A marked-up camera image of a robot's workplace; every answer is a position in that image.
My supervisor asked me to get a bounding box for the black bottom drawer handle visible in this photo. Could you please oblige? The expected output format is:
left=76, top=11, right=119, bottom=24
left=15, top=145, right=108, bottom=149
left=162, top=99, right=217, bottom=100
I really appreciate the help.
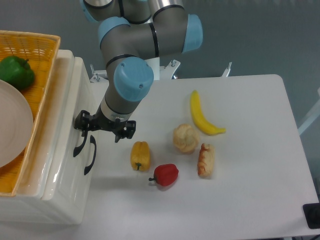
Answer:
left=83, top=135, right=97, bottom=176

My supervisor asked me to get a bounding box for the black drawer handle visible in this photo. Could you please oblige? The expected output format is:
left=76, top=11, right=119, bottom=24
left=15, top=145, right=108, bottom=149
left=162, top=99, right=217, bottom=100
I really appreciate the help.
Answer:
left=73, top=130, right=88, bottom=158
left=83, top=135, right=97, bottom=176

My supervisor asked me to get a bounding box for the white frame leg right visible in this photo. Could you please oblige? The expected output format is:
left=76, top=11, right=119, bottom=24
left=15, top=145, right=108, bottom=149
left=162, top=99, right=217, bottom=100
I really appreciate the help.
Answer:
left=297, top=99, right=320, bottom=136

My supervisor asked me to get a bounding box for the pink round plate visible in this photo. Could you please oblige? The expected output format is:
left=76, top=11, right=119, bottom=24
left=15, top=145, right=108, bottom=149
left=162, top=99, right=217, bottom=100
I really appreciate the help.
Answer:
left=0, top=80, right=34, bottom=167

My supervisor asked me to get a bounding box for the red bell pepper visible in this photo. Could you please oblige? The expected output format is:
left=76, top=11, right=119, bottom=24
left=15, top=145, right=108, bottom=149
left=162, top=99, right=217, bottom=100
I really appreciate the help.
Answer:
left=148, top=163, right=179, bottom=187

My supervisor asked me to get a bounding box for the white plastic drawer cabinet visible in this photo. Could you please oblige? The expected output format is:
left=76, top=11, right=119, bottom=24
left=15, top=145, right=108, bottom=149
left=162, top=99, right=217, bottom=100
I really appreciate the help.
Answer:
left=0, top=50, right=98, bottom=224

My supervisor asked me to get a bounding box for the round bread roll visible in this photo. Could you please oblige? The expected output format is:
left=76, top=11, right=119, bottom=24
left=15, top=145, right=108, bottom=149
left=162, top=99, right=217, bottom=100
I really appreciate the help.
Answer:
left=172, top=123, right=200, bottom=154

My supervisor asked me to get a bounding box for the white drawer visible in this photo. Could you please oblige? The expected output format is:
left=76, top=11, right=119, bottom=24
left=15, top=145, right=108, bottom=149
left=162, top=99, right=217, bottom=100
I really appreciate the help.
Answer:
left=42, top=57, right=95, bottom=201
left=44, top=99, right=101, bottom=225

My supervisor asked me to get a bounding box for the yellow banana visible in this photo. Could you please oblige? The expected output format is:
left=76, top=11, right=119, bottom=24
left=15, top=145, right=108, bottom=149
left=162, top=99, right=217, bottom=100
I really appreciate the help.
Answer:
left=189, top=90, right=226, bottom=136

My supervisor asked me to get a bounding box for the yellow woven basket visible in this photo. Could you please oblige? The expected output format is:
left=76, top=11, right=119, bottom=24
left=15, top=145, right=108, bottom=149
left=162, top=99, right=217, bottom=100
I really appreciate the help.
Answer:
left=0, top=30, right=61, bottom=197

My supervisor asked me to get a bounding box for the yellow bell pepper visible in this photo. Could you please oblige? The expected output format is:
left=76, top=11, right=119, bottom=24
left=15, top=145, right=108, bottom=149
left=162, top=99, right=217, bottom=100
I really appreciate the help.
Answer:
left=130, top=141, right=151, bottom=172

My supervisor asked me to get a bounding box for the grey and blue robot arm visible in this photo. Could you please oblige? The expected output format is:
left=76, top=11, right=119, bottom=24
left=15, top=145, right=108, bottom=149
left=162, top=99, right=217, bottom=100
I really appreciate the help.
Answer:
left=74, top=0, right=203, bottom=141

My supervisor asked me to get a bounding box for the black device at table edge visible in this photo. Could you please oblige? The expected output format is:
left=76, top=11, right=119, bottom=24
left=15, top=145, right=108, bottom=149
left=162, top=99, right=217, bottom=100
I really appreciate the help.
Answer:
left=302, top=203, right=320, bottom=229

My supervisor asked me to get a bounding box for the green bell pepper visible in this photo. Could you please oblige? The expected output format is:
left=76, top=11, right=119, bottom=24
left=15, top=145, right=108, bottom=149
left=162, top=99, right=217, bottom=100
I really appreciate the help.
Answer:
left=0, top=55, right=35, bottom=90

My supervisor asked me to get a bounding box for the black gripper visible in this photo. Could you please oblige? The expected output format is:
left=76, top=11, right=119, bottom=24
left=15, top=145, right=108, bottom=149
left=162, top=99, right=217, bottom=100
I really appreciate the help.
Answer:
left=73, top=107, right=137, bottom=143

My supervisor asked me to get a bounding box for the black top drawer handle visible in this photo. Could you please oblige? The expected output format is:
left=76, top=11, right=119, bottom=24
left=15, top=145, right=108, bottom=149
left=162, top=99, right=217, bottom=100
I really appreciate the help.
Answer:
left=73, top=130, right=88, bottom=158

